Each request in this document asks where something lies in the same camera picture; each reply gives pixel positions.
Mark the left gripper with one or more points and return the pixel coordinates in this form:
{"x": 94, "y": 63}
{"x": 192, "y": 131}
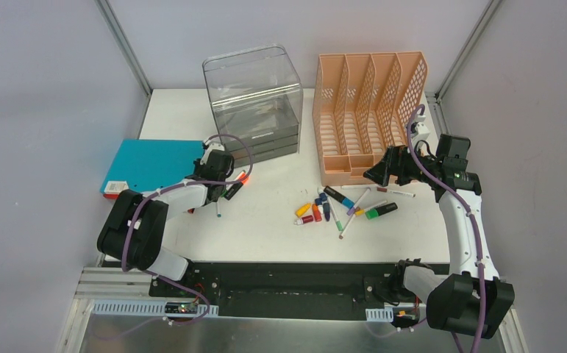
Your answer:
{"x": 226, "y": 184}

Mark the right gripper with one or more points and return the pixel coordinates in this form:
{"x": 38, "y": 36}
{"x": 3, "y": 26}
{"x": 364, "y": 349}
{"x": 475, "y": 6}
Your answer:
{"x": 393, "y": 162}

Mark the teal blue folder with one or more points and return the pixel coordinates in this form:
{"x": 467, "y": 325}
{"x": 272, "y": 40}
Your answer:
{"x": 146, "y": 165}

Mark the red folder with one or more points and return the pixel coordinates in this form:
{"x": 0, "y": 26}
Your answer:
{"x": 115, "y": 196}

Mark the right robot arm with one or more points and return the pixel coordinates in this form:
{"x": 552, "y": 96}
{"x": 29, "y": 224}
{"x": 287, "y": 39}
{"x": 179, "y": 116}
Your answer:
{"x": 472, "y": 300}

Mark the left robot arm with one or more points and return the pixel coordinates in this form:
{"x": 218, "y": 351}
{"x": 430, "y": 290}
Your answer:
{"x": 134, "y": 229}

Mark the white pen red cap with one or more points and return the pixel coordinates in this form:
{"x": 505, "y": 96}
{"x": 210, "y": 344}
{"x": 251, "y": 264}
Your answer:
{"x": 396, "y": 192}

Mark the black highlighter orange cap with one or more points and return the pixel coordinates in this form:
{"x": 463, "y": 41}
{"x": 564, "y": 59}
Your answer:
{"x": 240, "y": 180}

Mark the thin white pen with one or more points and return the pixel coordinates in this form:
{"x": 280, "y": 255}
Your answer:
{"x": 350, "y": 187}

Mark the black highlighter green cap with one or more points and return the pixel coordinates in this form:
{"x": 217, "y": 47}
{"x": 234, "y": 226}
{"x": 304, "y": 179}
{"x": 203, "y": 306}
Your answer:
{"x": 381, "y": 210}

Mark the black highlighter blue cap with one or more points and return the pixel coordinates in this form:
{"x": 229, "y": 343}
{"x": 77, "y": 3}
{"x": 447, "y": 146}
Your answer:
{"x": 339, "y": 197}

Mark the white marker yellow cap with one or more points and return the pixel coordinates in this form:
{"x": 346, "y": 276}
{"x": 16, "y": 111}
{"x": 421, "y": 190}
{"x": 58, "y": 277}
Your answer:
{"x": 369, "y": 208}

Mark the white marker green tip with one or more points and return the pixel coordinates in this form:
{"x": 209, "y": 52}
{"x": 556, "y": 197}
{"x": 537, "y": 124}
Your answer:
{"x": 333, "y": 214}

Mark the peach plastic file rack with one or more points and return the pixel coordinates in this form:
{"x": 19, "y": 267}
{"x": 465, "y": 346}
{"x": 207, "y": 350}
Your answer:
{"x": 360, "y": 108}

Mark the orange red marker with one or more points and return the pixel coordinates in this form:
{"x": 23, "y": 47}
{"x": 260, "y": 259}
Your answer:
{"x": 316, "y": 213}

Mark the clear grey drawer organizer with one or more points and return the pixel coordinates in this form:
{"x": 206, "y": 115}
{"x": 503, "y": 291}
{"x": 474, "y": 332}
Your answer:
{"x": 256, "y": 99}

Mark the red white short marker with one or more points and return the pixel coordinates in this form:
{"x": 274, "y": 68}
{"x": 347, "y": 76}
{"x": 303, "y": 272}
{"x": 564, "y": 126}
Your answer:
{"x": 304, "y": 220}

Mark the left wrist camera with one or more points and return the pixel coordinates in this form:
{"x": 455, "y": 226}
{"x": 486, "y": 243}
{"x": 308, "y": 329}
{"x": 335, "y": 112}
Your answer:
{"x": 210, "y": 145}

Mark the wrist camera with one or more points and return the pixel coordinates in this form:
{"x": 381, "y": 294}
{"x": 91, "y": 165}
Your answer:
{"x": 210, "y": 145}
{"x": 419, "y": 131}

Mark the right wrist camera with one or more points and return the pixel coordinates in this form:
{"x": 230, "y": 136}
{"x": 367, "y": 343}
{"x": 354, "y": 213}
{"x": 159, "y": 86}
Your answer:
{"x": 419, "y": 131}

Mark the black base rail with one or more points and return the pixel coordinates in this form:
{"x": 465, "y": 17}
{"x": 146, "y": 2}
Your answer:
{"x": 314, "y": 291}

